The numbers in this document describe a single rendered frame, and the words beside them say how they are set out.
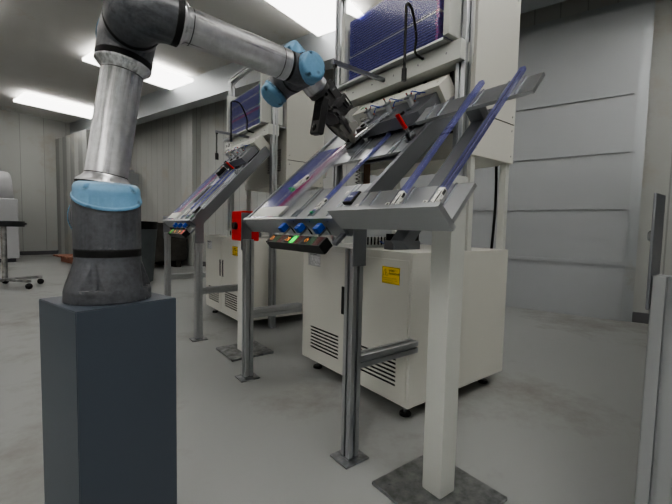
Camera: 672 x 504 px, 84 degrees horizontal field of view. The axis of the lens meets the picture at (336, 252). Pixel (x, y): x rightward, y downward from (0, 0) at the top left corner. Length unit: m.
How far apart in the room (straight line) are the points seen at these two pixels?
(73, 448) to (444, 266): 0.84
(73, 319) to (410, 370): 1.04
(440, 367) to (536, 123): 3.16
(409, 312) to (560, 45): 3.19
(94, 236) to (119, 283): 0.10
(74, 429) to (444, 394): 0.78
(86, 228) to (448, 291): 0.78
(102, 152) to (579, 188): 3.48
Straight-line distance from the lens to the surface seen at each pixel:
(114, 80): 1.01
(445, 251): 0.96
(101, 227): 0.81
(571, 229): 3.78
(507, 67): 1.91
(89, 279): 0.82
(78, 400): 0.81
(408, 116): 1.47
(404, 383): 1.43
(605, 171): 3.81
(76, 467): 0.87
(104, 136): 0.98
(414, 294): 1.35
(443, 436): 1.09
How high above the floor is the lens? 0.70
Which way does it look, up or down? 4 degrees down
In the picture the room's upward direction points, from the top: 1 degrees clockwise
